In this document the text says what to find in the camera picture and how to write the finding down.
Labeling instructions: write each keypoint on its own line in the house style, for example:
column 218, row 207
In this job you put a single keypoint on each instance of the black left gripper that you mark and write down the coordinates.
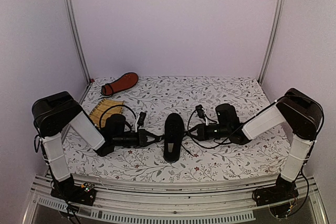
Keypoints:
column 142, row 137

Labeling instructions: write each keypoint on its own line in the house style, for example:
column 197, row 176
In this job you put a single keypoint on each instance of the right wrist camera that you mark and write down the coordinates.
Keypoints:
column 201, row 114

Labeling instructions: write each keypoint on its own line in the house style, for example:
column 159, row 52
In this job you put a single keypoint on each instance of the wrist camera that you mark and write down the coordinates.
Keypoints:
column 201, row 114
column 139, row 121

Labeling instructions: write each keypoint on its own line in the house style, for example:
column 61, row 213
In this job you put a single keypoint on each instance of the left aluminium frame post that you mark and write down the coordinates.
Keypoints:
column 76, row 38

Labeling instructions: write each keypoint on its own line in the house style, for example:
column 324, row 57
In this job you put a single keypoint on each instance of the floral tablecloth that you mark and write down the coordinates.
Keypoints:
column 160, row 96

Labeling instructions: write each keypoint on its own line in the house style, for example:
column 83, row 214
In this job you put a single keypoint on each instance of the red-soled shoe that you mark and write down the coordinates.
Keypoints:
column 125, row 82

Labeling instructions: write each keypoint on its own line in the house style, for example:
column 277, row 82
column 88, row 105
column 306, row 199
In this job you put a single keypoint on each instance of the front aluminium rail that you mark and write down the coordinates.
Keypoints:
column 120, row 201

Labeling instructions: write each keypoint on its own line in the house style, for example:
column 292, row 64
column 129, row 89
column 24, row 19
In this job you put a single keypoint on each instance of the black shoe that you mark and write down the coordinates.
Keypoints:
column 174, row 122

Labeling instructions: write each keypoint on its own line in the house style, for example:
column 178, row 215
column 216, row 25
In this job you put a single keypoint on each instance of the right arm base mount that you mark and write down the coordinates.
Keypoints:
column 274, row 194

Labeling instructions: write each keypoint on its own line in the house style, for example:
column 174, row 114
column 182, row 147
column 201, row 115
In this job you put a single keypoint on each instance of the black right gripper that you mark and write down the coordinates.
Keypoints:
column 202, row 135

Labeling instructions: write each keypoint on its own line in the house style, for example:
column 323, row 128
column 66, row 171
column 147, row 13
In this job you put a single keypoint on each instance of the woven bamboo tray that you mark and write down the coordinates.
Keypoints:
column 101, row 107

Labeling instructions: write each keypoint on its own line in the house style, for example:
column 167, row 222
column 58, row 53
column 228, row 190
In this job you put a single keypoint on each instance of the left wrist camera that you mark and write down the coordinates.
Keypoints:
column 139, row 121

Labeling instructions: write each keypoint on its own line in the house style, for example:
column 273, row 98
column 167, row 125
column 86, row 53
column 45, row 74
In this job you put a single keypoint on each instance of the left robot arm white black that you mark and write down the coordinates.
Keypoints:
column 53, row 113

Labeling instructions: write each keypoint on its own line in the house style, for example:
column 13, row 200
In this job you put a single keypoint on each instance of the black shoelace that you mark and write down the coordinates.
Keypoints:
column 172, row 145

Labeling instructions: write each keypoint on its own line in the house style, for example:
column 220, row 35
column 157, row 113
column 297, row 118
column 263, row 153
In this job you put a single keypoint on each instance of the aluminium frame post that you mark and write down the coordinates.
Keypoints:
column 76, row 38
column 271, row 41

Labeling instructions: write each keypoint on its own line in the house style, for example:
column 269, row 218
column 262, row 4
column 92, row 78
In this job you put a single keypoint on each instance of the right aluminium frame post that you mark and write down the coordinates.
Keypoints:
column 271, row 41

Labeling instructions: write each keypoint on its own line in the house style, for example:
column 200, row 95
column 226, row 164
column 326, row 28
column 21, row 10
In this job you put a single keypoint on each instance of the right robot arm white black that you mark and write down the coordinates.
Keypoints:
column 304, row 115

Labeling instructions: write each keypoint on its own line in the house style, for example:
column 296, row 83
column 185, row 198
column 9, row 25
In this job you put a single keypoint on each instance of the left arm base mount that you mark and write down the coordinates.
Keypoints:
column 69, row 192

